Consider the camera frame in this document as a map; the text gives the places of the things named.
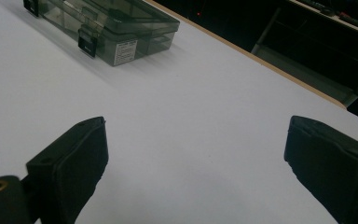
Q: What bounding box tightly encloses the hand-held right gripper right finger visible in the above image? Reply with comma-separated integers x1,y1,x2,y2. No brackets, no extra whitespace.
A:
283,115,358,224

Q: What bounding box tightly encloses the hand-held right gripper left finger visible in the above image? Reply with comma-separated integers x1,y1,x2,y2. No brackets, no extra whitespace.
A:
25,116,109,224

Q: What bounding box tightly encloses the wooden table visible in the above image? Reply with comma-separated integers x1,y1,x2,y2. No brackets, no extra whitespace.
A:
145,0,348,110

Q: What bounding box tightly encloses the translucent grey compartment box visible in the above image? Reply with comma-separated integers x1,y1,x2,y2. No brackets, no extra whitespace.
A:
22,0,181,67

